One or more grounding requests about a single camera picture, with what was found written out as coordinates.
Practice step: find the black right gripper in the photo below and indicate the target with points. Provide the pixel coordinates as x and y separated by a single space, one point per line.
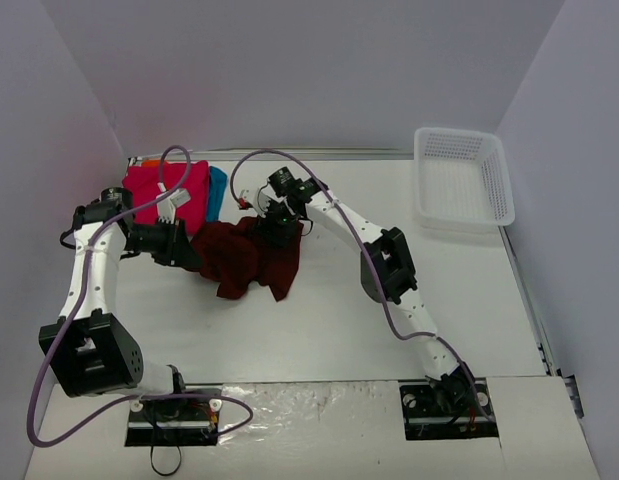
277 235

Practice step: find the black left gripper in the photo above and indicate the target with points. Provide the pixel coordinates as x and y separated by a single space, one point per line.
173 242

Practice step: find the dark red t shirt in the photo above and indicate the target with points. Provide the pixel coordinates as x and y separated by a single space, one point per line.
235 255

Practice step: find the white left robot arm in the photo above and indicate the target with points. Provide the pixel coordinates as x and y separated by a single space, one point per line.
91 352

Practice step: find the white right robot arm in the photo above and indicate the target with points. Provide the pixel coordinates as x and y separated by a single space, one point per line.
387 271

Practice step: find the blue folded t shirt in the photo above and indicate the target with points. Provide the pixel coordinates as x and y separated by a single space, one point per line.
218 181

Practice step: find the white plastic laundry basket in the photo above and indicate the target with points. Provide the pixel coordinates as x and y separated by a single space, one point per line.
461 181

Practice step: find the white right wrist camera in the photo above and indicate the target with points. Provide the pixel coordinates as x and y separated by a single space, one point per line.
256 200

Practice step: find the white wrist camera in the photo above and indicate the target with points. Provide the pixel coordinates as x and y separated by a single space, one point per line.
256 200
168 204

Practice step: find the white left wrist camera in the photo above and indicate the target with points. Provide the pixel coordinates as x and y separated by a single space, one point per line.
168 204

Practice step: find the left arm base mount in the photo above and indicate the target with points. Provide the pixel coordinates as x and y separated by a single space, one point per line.
174 423

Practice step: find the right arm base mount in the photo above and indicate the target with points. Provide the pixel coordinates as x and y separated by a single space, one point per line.
426 419

